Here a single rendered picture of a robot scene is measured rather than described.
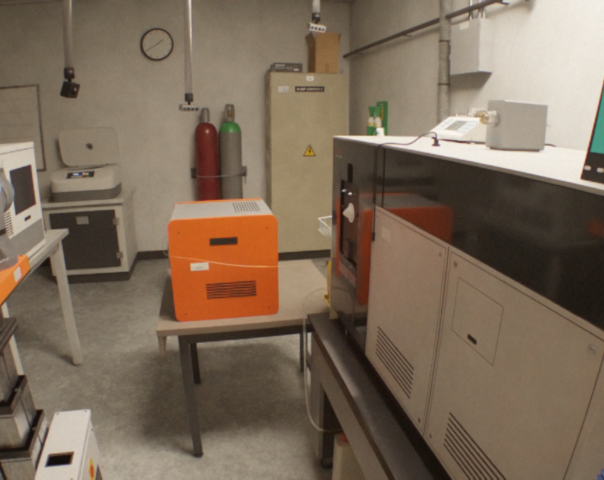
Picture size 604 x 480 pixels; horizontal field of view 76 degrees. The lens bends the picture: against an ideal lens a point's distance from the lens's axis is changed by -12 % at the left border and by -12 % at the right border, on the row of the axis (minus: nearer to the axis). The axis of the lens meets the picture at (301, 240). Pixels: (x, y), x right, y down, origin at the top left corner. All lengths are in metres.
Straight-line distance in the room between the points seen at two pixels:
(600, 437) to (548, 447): 0.08
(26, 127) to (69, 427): 4.03
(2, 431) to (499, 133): 1.42
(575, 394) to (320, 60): 4.18
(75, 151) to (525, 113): 4.23
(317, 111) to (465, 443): 3.90
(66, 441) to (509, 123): 1.41
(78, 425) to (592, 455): 1.21
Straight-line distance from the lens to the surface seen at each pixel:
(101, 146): 4.67
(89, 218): 4.27
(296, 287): 2.11
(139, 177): 4.80
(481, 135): 1.40
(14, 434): 1.24
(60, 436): 1.35
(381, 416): 1.24
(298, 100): 4.44
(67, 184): 4.30
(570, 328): 0.63
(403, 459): 1.13
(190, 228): 1.69
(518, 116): 1.17
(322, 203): 4.58
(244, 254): 1.72
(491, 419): 0.82
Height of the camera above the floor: 1.51
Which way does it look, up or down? 16 degrees down
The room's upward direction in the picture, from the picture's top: straight up
